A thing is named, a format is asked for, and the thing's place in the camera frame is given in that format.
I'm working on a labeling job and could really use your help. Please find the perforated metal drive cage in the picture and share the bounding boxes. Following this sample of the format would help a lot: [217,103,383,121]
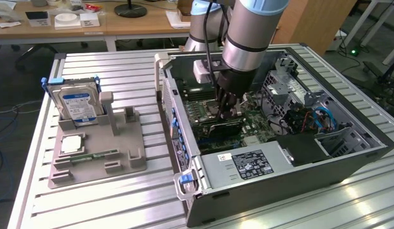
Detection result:
[261,57,312,122]

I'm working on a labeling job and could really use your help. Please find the grey power supply unit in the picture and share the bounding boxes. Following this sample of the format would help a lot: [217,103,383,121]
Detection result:
[199,140,295,189]

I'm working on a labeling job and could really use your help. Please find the wooden cabinet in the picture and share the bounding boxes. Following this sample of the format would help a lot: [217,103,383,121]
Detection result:
[272,0,359,56]

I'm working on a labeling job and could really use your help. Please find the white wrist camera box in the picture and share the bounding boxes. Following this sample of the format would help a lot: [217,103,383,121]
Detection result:
[192,59,223,84]

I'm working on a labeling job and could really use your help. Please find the hard disk with blue label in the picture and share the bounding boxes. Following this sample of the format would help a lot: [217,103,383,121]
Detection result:
[57,85,101,127]

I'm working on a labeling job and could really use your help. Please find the white round holder block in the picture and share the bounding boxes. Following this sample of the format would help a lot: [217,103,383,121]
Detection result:
[54,13,81,31]

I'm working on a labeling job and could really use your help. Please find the brown cardboard box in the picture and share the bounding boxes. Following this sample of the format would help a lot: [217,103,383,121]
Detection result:
[176,0,195,16]

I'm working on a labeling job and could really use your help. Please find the hard disk in blue caddy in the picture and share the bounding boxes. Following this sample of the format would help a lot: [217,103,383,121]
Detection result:
[40,74,104,120]

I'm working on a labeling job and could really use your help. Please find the white table frame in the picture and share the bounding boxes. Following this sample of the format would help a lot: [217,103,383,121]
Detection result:
[340,0,394,65]

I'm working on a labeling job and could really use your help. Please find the green Dell motherboard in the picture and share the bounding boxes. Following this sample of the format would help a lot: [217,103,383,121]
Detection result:
[181,81,280,155]

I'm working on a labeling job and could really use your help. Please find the black plastic shroud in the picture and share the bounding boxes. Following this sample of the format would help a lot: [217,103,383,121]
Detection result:
[276,133,334,167]

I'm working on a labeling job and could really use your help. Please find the grey printed parts rack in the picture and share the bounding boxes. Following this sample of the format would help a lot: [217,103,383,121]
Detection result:
[46,92,149,190]

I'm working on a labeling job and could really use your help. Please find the open black PC case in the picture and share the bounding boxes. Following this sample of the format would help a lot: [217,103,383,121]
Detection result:
[153,46,394,229]

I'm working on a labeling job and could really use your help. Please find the grey disk bay bracket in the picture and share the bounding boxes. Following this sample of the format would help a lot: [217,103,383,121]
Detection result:
[313,126,375,159]

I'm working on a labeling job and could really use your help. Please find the blue wire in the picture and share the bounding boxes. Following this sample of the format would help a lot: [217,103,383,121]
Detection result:
[312,108,338,131]

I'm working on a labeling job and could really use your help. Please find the wooden desk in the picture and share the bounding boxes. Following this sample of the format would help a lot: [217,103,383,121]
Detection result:
[0,0,280,46]

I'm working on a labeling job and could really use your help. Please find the blue card retainer bar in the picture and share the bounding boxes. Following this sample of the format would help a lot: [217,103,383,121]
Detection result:
[169,107,188,164]

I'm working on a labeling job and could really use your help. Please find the small white box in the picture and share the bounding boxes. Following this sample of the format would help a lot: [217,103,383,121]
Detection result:
[80,12,100,28]

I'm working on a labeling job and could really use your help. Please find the silver chipset heatsink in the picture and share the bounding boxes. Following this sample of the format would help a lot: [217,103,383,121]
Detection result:
[244,137,267,147]

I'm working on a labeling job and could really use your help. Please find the white box with black top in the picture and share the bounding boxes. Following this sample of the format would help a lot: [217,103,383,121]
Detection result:
[25,11,52,27]

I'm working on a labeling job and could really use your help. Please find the white paper stack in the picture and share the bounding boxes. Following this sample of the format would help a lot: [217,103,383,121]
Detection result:
[165,10,191,29]

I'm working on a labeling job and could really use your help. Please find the green RAM stick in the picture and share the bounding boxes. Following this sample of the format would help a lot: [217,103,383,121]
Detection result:
[68,152,117,163]

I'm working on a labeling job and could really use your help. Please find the CPU socket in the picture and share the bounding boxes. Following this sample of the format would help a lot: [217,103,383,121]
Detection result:
[204,99,221,116]

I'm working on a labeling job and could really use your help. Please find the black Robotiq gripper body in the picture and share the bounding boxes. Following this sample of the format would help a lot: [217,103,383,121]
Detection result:
[215,69,256,99]

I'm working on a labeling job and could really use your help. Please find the GPU card with metal bracket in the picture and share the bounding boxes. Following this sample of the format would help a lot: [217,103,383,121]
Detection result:
[191,118,244,139]

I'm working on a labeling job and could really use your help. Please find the silver CPU chip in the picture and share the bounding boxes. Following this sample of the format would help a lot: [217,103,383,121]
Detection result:
[61,137,85,155]

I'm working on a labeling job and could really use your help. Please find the black round lamp base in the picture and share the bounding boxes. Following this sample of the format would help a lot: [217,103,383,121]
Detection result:
[113,0,148,19]

